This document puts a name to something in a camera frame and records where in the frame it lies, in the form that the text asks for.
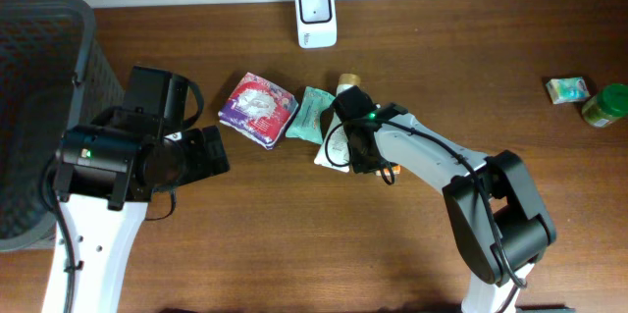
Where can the grey plastic mesh basket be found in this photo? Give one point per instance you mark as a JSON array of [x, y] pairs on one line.
[[54, 75]]

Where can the white tube gold cap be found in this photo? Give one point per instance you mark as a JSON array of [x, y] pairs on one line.
[[334, 153]]

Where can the mint green wipes pack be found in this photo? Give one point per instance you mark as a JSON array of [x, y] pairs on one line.
[[306, 125]]

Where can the orange Kleenex tissue pack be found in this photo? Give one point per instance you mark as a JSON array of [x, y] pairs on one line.
[[387, 171]]

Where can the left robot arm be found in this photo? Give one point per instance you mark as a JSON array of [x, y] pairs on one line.
[[103, 176]]

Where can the green lid jar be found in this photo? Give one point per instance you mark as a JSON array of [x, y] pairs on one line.
[[606, 107]]

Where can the green Kleenex tissue pack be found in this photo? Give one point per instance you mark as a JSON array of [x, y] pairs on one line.
[[567, 90]]

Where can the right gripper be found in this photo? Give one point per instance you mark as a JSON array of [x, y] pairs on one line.
[[350, 105]]

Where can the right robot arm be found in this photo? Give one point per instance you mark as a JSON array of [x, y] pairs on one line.
[[500, 223]]

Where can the white barcode scanner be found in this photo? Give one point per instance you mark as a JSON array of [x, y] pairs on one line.
[[316, 22]]

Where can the red purple pad pack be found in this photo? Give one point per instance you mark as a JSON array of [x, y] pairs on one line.
[[259, 109]]

